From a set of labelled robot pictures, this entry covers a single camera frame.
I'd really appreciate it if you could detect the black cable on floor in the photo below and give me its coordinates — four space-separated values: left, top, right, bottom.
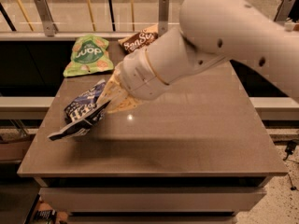
282 140 299 192

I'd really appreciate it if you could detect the middle metal railing post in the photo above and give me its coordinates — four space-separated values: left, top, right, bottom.
158 0 169 36

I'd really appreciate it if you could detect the green chip bag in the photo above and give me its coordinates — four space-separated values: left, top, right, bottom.
64 35 114 77

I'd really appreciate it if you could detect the metal horizontal rail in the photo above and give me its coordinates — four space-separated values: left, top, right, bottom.
0 32 135 41

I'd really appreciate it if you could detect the right metal railing post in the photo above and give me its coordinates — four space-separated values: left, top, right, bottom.
274 0 296 23

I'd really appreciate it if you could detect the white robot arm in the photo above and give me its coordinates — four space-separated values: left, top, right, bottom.
97 0 299 110

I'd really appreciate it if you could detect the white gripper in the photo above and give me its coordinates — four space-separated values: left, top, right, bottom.
97 49 169 113

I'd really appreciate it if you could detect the metal railing post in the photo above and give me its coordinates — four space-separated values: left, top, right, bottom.
34 0 58 36
274 0 296 23
158 0 169 36

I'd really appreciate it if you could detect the brown chip bag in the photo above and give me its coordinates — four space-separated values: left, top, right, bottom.
118 24 158 53

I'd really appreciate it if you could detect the blue chip bag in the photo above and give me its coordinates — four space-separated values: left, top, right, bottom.
48 79 109 141

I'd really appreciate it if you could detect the left metal railing post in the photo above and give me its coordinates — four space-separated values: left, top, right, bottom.
34 0 58 36

